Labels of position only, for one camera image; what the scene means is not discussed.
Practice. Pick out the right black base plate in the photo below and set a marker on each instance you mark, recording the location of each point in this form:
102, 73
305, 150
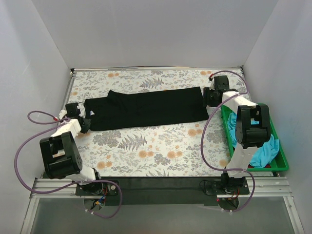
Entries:
218, 187

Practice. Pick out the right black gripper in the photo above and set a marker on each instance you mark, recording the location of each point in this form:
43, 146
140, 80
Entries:
207, 96

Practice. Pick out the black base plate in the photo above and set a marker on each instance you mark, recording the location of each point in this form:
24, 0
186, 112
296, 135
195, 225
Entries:
218, 187
96, 188

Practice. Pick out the black t shirt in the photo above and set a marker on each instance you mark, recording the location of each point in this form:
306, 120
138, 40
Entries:
119, 111

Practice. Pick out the aluminium frame rail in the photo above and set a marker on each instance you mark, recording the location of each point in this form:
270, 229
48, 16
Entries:
264, 187

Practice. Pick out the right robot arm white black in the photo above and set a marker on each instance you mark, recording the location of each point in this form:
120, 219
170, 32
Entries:
252, 127

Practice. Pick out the red t shirt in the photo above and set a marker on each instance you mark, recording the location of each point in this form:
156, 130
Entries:
242, 157

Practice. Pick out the cyan t shirt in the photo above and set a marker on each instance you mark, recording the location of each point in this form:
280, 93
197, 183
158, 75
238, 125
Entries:
264, 155

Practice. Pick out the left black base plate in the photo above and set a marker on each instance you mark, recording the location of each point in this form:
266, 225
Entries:
96, 188

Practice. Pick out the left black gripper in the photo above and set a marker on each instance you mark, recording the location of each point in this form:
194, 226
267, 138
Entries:
85, 124

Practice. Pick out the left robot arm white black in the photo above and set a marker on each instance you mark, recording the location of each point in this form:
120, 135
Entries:
61, 157

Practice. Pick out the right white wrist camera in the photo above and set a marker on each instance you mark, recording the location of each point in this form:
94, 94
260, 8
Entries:
212, 85

